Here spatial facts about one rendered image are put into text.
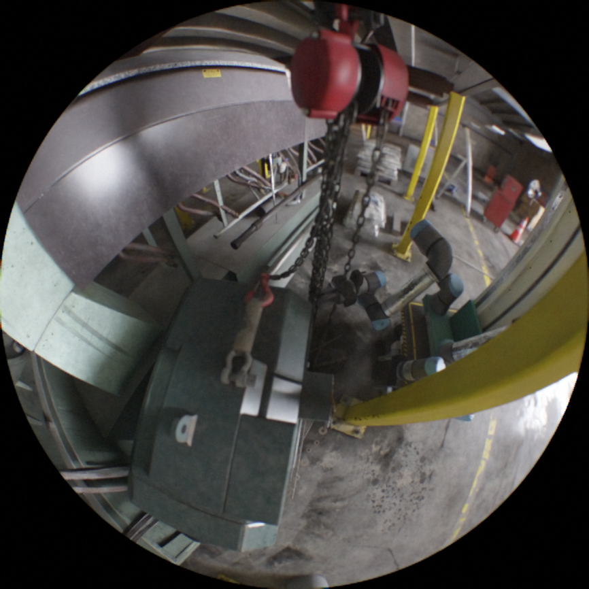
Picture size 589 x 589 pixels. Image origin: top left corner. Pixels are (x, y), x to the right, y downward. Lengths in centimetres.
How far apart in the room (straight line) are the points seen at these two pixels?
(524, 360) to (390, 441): 121
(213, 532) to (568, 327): 70
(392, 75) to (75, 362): 101
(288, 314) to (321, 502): 119
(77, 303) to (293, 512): 143
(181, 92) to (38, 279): 63
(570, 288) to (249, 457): 57
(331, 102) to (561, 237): 97
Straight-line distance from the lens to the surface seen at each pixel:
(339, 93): 31
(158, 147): 65
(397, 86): 37
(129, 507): 86
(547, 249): 109
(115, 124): 62
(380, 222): 233
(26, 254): 64
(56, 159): 59
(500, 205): 492
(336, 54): 31
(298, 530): 152
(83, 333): 75
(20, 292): 67
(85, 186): 58
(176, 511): 60
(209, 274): 102
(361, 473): 142
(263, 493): 46
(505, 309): 117
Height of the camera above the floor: 130
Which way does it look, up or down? 54 degrees down
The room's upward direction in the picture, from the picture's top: 1 degrees clockwise
